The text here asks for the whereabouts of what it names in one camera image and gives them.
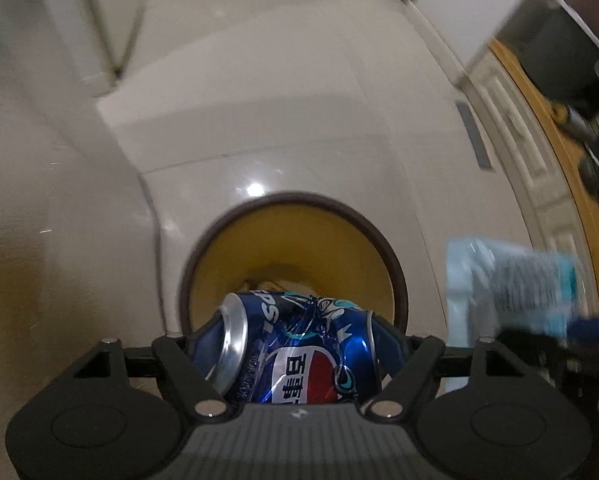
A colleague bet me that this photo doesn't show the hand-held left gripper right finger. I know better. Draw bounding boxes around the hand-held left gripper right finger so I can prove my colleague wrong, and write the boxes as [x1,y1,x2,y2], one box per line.
[367,311,529,421]

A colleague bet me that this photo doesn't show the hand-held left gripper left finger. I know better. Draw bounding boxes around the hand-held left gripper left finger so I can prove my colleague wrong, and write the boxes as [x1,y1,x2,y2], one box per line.
[72,310,230,423]

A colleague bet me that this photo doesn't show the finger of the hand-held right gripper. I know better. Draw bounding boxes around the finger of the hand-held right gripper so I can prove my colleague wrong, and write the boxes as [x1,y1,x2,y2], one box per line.
[566,316,599,345]
[499,326,599,363]

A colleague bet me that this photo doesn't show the light blue plastic wrapper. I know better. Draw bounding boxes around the light blue plastic wrapper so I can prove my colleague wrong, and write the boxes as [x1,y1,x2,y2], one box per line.
[445,237,588,392]

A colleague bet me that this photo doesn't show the crushed blue soda can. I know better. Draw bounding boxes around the crushed blue soda can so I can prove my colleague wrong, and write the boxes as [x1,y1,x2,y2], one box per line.
[192,290,406,407]

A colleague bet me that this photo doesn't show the brown rimmed yellow waste bin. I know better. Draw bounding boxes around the brown rimmed yellow waste bin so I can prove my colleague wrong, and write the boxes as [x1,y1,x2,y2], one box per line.
[179,191,409,342]

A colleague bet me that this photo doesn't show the black round object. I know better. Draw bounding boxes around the black round object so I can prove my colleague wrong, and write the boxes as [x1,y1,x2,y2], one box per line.
[579,159,599,194]

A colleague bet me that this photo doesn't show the silver foil covered table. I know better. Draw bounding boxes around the silver foil covered table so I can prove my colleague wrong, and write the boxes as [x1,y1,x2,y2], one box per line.
[0,5,192,411]

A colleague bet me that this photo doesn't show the white cabinet with wooden top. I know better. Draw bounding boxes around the white cabinet with wooden top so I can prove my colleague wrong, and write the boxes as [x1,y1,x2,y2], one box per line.
[457,37,599,326]

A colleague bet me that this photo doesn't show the silver metal can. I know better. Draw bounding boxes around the silver metal can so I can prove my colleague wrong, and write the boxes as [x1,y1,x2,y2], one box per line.
[553,104,599,137]

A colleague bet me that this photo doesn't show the dark grey bucket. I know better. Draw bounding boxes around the dark grey bucket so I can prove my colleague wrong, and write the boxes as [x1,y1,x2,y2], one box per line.
[494,0,599,107]

